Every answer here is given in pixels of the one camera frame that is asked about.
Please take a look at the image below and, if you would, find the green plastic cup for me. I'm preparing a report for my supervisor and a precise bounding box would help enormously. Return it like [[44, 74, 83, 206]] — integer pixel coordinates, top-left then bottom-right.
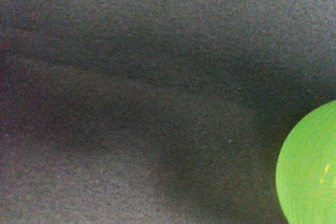
[[276, 101, 335, 223]]

